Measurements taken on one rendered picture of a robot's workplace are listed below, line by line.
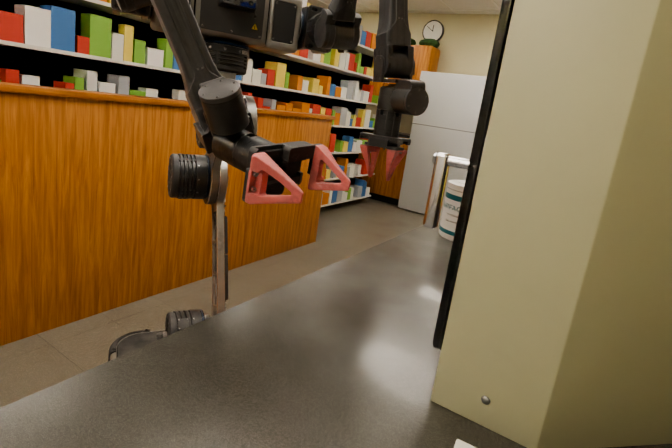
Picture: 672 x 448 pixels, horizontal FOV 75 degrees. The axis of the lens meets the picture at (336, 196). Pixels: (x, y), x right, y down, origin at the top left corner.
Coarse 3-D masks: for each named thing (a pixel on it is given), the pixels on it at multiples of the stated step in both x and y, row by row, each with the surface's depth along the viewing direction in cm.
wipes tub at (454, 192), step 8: (448, 184) 115; (456, 184) 112; (464, 184) 113; (448, 192) 115; (456, 192) 112; (448, 200) 114; (456, 200) 112; (448, 208) 114; (456, 208) 112; (448, 216) 114; (456, 216) 112; (440, 224) 118; (448, 224) 114; (440, 232) 117; (448, 232) 114
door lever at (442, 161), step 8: (440, 152) 50; (432, 160) 50; (440, 160) 49; (448, 160) 49; (456, 160) 49; (464, 160) 48; (440, 168) 50; (448, 168) 50; (464, 168) 49; (432, 176) 50; (440, 176) 50; (432, 184) 50; (440, 184) 50; (432, 192) 50; (440, 192) 50; (432, 200) 50; (440, 200) 50; (432, 208) 51; (440, 208) 51; (424, 216) 51; (432, 216) 51; (424, 224) 51; (432, 224) 51
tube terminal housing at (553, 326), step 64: (576, 0) 37; (640, 0) 35; (512, 64) 40; (576, 64) 38; (640, 64) 35; (512, 128) 41; (576, 128) 38; (640, 128) 37; (512, 192) 41; (576, 192) 39; (640, 192) 38; (512, 256) 42; (576, 256) 39; (640, 256) 40; (448, 320) 46; (512, 320) 43; (576, 320) 40; (640, 320) 42; (448, 384) 47; (512, 384) 43; (576, 384) 42; (640, 384) 44
